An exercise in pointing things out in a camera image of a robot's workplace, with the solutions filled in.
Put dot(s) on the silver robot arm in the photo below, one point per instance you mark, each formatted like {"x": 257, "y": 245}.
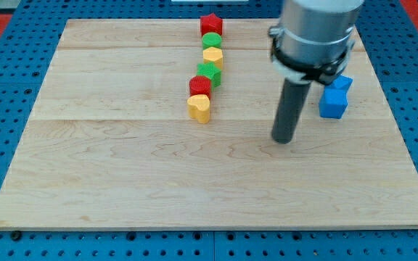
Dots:
{"x": 312, "y": 39}

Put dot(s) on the yellow heart block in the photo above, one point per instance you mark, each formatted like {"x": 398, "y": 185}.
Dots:
{"x": 198, "y": 108}

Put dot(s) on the blue block behind cube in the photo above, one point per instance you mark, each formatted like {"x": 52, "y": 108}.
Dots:
{"x": 341, "y": 84}

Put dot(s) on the red cylinder block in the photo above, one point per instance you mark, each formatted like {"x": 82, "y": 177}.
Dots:
{"x": 200, "y": 84}

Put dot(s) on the green star block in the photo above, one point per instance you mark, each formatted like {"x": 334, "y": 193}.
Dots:
{"x": 211, "y": 71}

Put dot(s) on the yellow hexagon block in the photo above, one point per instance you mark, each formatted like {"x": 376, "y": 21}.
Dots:
{"x": 215, "y": 55}

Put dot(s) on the green cylinder block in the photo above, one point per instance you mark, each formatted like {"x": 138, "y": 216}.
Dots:
{"x": 211, "y": 39}

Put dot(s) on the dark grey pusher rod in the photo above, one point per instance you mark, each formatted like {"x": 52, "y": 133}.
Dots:
{"x": 288, "y": 112}

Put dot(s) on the wooden board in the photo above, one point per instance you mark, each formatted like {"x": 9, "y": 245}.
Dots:
{"x": 109, "y": 145}

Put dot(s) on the red star block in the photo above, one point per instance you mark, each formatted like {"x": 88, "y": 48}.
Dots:
{"x": 211, "y": 23}

